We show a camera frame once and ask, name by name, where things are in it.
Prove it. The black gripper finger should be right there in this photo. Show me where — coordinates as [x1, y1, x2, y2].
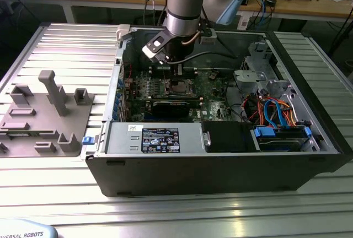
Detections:
[175, 63, 185, 81]

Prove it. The silver-topped green CPU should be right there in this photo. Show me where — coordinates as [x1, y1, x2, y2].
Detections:
[170, 82, 189, 93]

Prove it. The metal socket cover frame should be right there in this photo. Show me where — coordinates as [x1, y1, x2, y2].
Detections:
[166, 79, 193, 97]

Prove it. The CPU socket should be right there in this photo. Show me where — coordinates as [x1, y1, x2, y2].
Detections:
[164, 78, 195, 98]

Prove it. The black graphics card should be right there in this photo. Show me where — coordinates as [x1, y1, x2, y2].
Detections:
[151, 99, 191, 118]

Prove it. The green PC motherboard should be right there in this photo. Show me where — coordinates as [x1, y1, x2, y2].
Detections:
[121, 66, 237, 123]

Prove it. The grey case release latch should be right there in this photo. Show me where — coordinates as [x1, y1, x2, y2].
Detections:
[115, 24, 133, 42]

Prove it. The grey metal drive cage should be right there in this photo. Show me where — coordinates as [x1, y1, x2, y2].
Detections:
[233, 41, 298, 104]

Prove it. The white paper label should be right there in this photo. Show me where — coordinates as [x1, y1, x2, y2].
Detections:
[239, 12, 251, 30]

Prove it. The grey power supply box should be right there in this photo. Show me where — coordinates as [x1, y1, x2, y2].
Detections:
[104, 122, 207, 155]

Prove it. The black and grey PC case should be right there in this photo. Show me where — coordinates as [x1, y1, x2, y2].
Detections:
[84, 24, 353, 198]

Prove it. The hard disk in blue carrier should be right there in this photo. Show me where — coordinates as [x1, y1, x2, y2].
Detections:
[251, 126, 314, 153]

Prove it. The grey parts rack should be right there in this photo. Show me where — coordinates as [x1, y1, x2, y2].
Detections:
[0, 69, 96, 158]

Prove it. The pale blue teach pendant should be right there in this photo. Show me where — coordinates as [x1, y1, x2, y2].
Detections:
[0, 218, 60, 238]

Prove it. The copper-coloured hose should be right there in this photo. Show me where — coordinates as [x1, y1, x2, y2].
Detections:
[181, 30, 200, 45]

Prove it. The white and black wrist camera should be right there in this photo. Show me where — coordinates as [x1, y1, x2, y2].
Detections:
[141, 33, 169, 64]

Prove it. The black camera cable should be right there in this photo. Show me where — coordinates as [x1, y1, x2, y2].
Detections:
[167, 50, 239, 64]

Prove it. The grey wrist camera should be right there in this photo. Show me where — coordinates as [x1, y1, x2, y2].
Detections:
[199, 28, 217, 44]

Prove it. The thick black cable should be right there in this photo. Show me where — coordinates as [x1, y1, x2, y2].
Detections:
[223, 74, 240, 104]

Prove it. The orange wire bundle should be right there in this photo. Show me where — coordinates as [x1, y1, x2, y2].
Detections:
[277, 99, 299, 127]
[247, 96, 266, 125]

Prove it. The thin blue cable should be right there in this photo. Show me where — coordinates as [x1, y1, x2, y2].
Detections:
[259, 0, 268, 28]

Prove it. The blue flat data cable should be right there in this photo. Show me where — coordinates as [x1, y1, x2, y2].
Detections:
[263, 99, 280, 128]
[271, 97, 293, 128]

